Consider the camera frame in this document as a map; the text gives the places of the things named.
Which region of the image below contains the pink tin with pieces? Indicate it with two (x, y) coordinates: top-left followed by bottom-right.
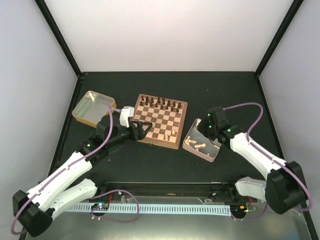
(182, 118), (222, 163)

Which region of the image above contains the black mounting rail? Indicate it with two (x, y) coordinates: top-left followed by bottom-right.
(99, 181), (301, 201)

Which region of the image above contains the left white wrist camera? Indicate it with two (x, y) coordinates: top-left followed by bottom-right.
(119, 106), (135, 128)

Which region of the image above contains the dark chess pieces row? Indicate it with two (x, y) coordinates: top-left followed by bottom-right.
(136, 94), (185, 113)

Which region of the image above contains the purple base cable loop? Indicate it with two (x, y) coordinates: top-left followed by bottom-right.
(90, 188), (141, 222)

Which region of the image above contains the wooden chess board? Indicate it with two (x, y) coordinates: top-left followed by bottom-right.
(131, 100), (188, 150)

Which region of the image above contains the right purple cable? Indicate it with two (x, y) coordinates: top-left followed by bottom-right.
(222, 101), (313, 212)

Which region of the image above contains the gold metal tin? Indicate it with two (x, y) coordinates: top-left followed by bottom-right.
(72, 90), (117, 128)

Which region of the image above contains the light blue cable duct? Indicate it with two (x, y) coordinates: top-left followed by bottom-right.
(66, 202), (231, 217)

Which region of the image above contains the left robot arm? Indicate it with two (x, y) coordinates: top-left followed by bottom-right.
(10, 115), (153, 237)

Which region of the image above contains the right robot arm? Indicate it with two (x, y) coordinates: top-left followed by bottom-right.
(197, 106), (313, 214)

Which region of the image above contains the small circuit board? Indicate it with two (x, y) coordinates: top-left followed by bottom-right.
(91, 202), (109, 211)

